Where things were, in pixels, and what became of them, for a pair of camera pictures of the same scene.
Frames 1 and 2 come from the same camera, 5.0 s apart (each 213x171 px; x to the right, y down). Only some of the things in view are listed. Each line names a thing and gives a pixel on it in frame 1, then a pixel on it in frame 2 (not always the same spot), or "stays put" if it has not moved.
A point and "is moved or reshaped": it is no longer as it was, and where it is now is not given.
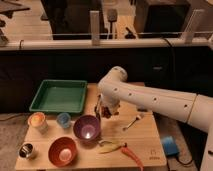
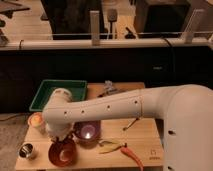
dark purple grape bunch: x=105 y=112 is moved or reshaped
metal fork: x=138 y=117 stays put
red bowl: x=62 y=151 stays put
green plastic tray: x=60 y=96 stays put
